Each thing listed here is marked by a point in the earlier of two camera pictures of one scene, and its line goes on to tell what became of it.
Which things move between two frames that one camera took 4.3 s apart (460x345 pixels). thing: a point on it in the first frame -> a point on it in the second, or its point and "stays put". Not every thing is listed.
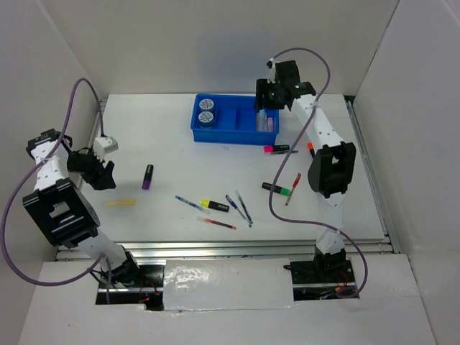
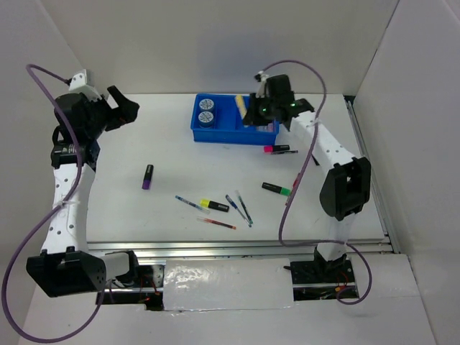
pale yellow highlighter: (119, 203) -> (241, 106)
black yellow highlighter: (208, 203) stays put
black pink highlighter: (272, 148) stays put
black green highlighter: (278, 189) stays put
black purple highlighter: (148, 177) stays put
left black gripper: (105, 180) -> (127, 109)
